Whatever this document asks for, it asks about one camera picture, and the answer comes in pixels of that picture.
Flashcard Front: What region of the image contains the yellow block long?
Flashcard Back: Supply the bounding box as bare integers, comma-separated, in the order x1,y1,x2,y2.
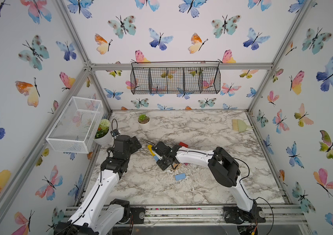
148,145,155,157

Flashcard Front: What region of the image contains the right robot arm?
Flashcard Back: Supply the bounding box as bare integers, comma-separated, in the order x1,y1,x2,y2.
151,142,257,214

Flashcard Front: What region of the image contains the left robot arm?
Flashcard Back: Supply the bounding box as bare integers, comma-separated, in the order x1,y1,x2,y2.
54,135,142,235

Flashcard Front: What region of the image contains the red block far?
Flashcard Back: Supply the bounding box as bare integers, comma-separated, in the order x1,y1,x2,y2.
179,142,189,148

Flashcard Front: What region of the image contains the white pot flowering plant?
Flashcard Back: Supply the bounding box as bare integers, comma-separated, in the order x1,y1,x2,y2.
94,119,112,146

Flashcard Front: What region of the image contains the small potted succulent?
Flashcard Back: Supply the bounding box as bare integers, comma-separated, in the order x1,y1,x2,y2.
137,114,150,130

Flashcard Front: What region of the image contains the green hand brush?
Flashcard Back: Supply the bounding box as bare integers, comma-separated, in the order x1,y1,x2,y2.
232,119,253,133

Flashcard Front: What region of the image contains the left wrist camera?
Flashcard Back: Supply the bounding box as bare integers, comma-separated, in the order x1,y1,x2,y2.
111,129,120,139

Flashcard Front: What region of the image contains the white mesh wall basket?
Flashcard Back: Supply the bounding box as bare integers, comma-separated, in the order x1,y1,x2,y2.
46,97,104,154

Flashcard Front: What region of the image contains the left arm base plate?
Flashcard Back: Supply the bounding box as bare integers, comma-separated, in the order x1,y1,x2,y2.
130,207,146,224

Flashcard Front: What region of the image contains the black wire wall basket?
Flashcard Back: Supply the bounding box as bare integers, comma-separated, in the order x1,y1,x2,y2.
127,61,221,95

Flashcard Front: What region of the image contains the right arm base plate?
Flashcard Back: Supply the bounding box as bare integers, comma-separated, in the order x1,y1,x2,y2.
223,205,266,225

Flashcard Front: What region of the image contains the aluminium front rail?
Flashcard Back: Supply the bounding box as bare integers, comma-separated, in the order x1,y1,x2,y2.
62,204,308,227

